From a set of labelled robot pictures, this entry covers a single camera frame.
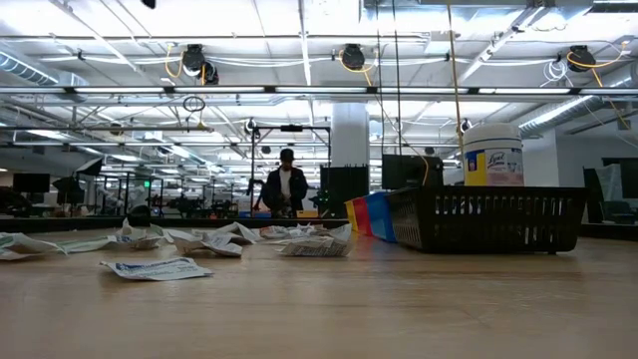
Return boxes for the black hanging cable loop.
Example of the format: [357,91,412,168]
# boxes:
[181,94,206,114]

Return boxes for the white disinfecting wipes canister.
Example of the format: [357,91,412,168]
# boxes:
[462,123,525,187]

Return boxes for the white bandage wrapper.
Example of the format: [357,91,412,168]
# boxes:
[191,221,264,245]
[159,226,200,244]
[318,222,354,243]

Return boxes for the small white printed packet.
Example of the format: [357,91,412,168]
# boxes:
[259,224,300,239]
[293,222,325,238]

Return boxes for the black ceiling cable reel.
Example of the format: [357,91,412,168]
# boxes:
[567,44,592,73]
[181,43,206,72]
[341,43,367,71]

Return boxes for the yellow plastic bin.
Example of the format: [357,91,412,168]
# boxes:
[344,198,359,232]

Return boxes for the black camera gantry frame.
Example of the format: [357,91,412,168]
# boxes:
[248,124,333,220]

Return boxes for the green striped bandage wrapper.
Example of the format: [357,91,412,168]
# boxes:
[58,235,124,254]
[115,217,151,239]
[0,231,67,262]

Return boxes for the black perforated basket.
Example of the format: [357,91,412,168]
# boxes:
[387,184,588,255]

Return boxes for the white building column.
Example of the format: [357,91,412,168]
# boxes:
[331,102,370,169]

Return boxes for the yellow hanging cord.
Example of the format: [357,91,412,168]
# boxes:
[446,0,468,169]

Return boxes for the red plastic bin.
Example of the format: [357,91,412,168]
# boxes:
[352,196,374,238]

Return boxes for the person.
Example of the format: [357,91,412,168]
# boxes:
[258,148,310,219]

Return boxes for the black studio lamp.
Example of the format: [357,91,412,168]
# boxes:
[74,157,105,177]

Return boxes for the blue plastic bin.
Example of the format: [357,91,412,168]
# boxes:
[365,190,399,244]

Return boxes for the black flat box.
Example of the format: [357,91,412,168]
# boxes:
[381,153,445,191]

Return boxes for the alcohol antiseptic pad packet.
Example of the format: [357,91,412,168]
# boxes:
[119,233,164,252]
[99,256,214,282]
[181,232,244,258]
[275,232,354,258]

